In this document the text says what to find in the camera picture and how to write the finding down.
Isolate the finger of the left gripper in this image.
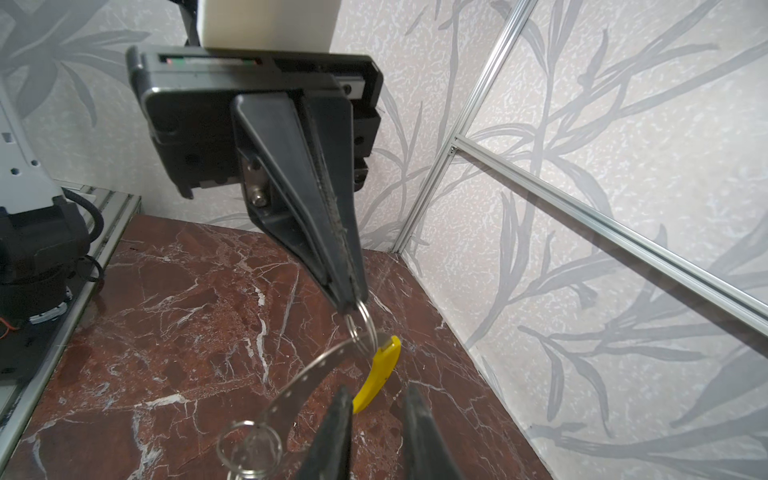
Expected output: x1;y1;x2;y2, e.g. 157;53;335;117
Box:
301;92;368;312
230;92;338;311

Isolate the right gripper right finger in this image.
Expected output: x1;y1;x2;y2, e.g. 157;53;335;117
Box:
403;384;464;480

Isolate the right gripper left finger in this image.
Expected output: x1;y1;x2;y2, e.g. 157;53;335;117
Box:
294;386;353;480

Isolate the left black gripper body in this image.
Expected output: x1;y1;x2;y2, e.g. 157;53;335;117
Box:
125;45;384;199

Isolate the metal arc keyring yellow handle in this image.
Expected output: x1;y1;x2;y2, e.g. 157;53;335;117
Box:
248;334;403;480

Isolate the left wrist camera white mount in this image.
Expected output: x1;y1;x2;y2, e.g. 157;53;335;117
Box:
196;0;341;53

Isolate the aluminium front rail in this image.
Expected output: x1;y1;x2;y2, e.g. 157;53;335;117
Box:
1;182;141;467

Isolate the aluminium frame crossbar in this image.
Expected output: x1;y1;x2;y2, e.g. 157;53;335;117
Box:
392;1;767;336

